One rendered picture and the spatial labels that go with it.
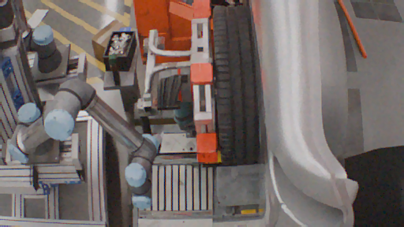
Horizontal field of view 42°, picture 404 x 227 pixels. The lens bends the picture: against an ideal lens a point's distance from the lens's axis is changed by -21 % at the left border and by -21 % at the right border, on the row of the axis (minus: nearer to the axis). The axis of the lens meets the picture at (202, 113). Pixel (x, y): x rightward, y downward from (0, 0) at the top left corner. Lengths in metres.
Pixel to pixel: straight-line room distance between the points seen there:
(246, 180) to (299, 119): 1.61
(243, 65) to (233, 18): 0.22
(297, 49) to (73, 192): 1.87
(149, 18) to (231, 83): 0.78
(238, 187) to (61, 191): 0.94
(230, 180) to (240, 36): 0.95
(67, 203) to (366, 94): 1.66
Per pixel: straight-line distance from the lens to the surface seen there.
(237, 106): 2.30
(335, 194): 1.46
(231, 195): 3.03
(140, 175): 2.19
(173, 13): 2.94
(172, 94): 2.38
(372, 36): 2.63
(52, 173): 2.71
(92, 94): 2.14
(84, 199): 3.13
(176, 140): 3.41
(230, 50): 2.31
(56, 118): 2.01
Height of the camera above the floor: 2.82
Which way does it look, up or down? 51 degrees down
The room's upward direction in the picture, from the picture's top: 6 degrees counter-clockwise
